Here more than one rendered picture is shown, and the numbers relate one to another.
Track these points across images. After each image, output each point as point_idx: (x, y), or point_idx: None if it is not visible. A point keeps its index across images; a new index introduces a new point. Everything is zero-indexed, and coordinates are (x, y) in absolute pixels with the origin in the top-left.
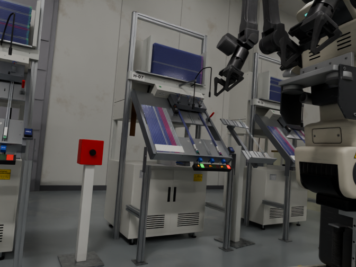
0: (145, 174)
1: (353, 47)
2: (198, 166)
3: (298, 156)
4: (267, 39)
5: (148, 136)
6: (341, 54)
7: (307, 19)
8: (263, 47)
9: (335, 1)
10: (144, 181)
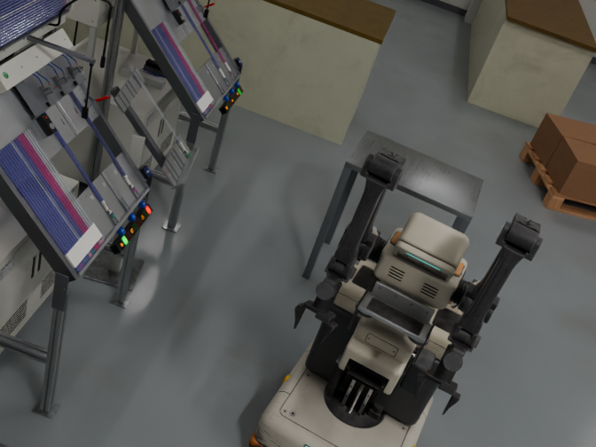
0: (62, 312)
1: (435, 301)
2: (122, 246)
3: (350, 354)
4: None
5: (51, 245)
6: (422, 297)
7: (445, 387)
8: None
9: None
10: (60, 322)
